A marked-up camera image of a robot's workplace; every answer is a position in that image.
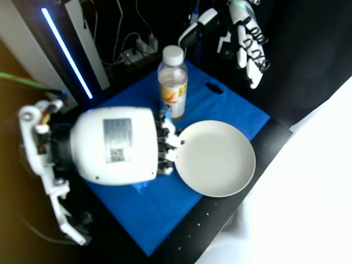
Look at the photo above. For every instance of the glowing light strip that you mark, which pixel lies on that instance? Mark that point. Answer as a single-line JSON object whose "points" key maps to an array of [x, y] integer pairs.
{"points": [[67, 53]]}

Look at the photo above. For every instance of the white power strip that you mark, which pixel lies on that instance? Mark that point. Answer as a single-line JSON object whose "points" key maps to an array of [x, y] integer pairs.
{"points": [[137, 52]]}

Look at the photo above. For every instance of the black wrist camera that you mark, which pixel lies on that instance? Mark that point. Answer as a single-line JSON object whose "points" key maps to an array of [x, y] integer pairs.
{"points": [[83, 225], [227, 52]]}

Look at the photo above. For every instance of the orange vitamin drink bottle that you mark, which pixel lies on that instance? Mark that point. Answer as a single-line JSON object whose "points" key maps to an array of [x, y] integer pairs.
{"points": [[173, 82]]}

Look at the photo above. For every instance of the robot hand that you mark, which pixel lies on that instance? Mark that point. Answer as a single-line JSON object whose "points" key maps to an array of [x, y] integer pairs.
{"points": [[90, 148], [242, 22]]}

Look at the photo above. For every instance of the white tower with dark panel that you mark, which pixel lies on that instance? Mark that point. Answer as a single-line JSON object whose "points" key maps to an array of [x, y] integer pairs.
{"points": [[88, 41]]}

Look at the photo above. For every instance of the cream round plate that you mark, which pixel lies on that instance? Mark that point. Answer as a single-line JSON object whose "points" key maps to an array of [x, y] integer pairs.
{"points": [[217, 159]]}

